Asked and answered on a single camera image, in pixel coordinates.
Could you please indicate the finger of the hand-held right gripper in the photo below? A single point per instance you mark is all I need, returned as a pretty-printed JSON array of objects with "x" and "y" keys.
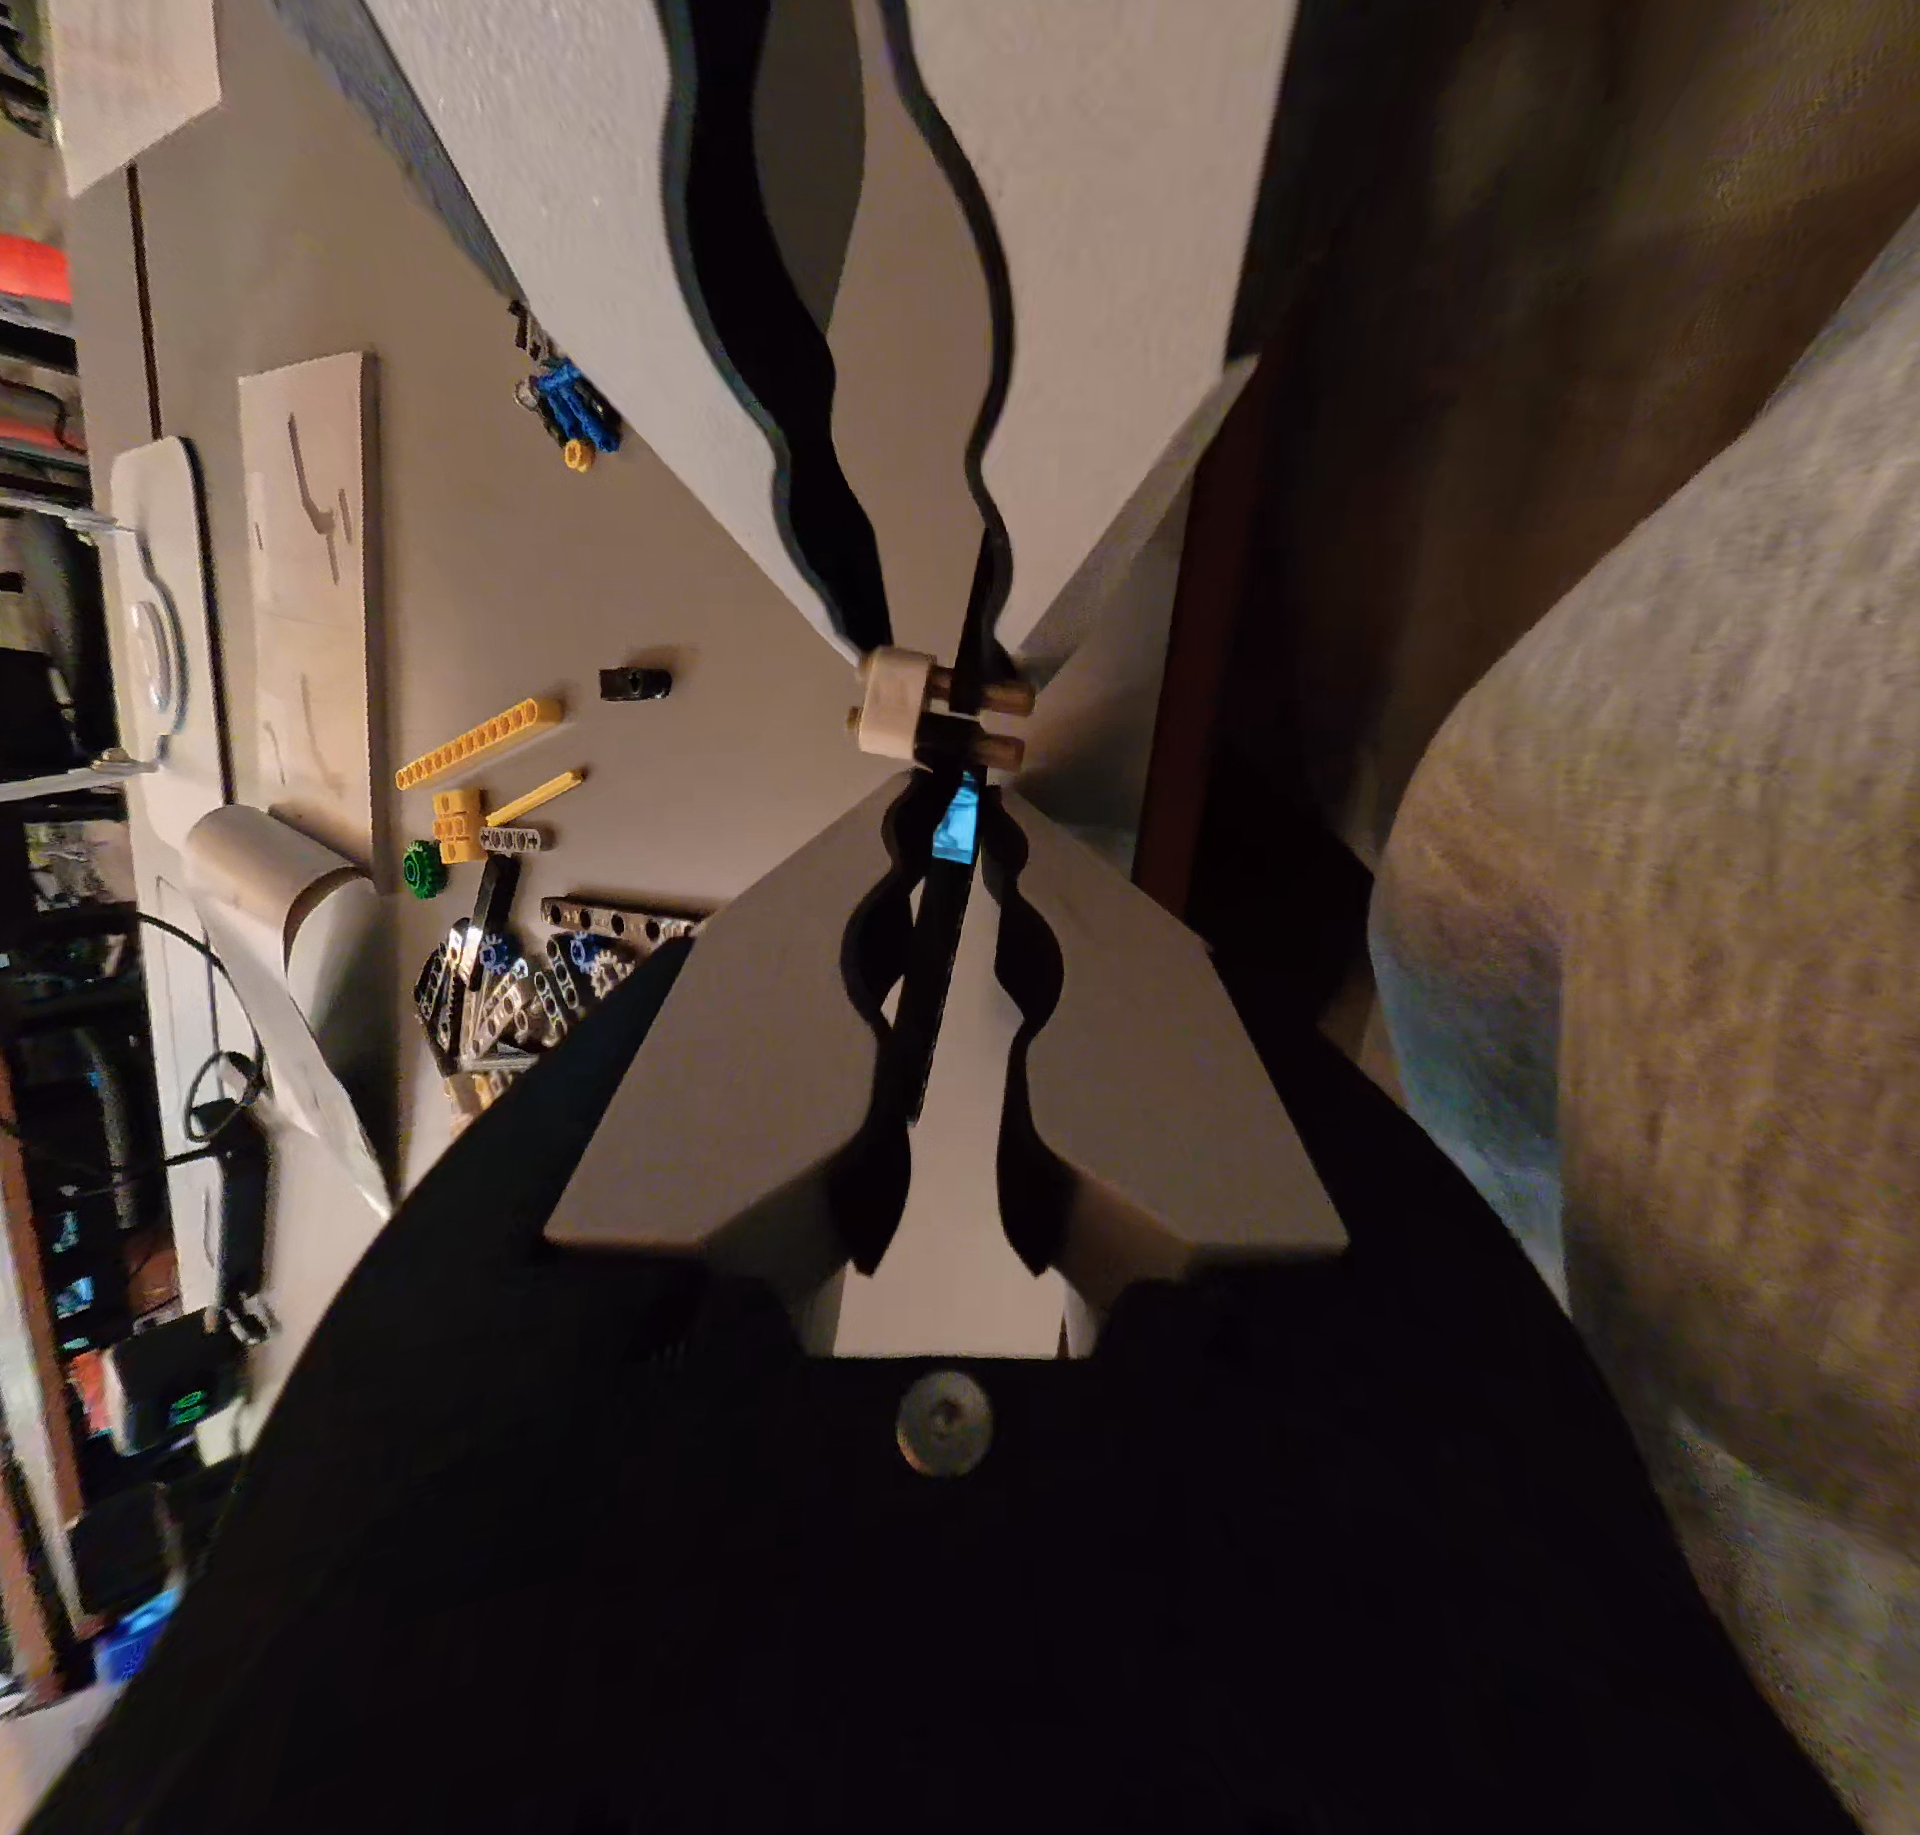
[
  {"x": 1111, "y": 141},
  {"x": 557, "y": 109}
]

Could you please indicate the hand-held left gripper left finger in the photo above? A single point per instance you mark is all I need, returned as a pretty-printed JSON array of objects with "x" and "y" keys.
[{"x": 707, "y": 1100}]

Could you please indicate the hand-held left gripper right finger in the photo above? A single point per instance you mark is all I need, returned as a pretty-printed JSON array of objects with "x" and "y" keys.
[{"x": 1172, "y": 1116}]

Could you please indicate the black lego beam assembly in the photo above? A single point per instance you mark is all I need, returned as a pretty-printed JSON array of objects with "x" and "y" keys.
[{"x": 895, "y": 703}]

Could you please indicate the pile of lego beams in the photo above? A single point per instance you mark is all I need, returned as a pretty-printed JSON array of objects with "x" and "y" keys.
[{"x": 497, "y": 988}]

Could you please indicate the pile of blue lego pins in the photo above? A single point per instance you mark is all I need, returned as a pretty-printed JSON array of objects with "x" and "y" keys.
[{"x": 577, "y": 404}]

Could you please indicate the short grey lego beam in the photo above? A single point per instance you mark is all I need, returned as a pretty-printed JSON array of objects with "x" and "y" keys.
[{"x": 518, "y": 838}]

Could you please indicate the yellow lego axle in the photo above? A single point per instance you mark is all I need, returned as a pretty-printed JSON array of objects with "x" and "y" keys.
[{"x": 536, "y": 798}]

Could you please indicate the green lego gear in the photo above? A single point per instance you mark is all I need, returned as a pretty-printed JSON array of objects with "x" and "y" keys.
[{"x": 423, "y": 868}]

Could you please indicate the yellow lego connector block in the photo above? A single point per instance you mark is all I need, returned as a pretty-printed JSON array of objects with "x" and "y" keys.
[{"x": 457, "y": 824}]

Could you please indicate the long yellow lego beam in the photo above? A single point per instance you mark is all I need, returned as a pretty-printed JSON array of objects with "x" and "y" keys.
[{"x": 482, "y": 742}]

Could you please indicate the small black lego connector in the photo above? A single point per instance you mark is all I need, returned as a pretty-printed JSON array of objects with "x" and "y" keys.
[{"x": 634, "y": 683}]

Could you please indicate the lego instruction booklet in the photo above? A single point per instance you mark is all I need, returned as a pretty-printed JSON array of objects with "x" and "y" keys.
[{"x": 286, "y": 936}]

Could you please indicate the pale paper sheet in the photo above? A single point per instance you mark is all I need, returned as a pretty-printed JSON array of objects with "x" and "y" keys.
[
  {"x": 128, "y": 49},
  {"x": 307, "y": 591}
]

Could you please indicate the black power adapter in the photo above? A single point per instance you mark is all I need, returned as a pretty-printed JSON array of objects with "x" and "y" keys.
[{"x": 242, "y": 1205}]

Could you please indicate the charger with green display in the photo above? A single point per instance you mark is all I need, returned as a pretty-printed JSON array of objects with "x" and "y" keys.
[{"x": 176, "y": 1392}]

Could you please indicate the white plate device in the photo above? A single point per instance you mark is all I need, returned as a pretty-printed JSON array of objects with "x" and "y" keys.
[{"x": 157, "y": 621}]

